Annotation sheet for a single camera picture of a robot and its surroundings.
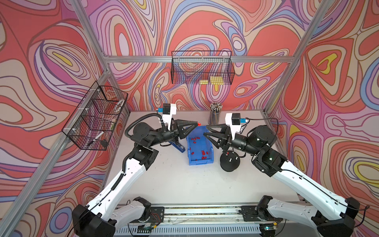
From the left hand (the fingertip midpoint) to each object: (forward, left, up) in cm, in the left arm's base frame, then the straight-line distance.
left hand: (197, 128), depth 53 cm
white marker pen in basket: (+6, +52, -19) cm, 55 cm away
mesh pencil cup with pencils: (+38, -14, -26) cm, 49 cm away
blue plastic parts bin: (+17, -3, -43) cm, 46 cm away
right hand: (0, -3, -3) cm, 4 cm away
